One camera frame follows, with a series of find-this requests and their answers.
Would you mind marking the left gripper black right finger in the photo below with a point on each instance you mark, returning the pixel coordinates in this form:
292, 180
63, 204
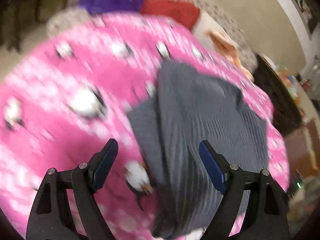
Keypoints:
265, 216

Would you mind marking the grey pinstriped suit jacket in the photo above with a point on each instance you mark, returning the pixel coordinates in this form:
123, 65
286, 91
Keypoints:
187, 108

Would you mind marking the dark wooden side cabinet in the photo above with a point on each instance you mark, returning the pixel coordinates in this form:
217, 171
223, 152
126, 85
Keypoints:
16, 15

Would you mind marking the pink penguin blanket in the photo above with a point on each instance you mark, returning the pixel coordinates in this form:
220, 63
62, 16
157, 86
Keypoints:
71, 94

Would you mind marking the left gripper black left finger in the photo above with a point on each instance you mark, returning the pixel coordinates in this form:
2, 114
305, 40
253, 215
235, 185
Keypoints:
51, 217

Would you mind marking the peach orange cloth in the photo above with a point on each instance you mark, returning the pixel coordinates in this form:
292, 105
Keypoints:
225, 48

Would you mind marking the floral grey bedding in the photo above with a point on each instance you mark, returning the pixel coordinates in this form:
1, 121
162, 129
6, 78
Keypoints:
74, 15

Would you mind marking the red pillow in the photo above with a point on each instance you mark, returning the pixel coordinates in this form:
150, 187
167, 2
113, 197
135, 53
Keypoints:
182, 11

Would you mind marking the dark carved wooden dresser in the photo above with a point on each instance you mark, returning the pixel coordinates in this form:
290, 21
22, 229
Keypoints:
286, 115

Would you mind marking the framed wall picture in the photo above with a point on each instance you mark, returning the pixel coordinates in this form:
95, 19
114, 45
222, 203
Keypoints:
307, 15

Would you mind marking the white pillow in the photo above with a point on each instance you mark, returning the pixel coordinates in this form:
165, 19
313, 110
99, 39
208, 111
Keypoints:
210, 30

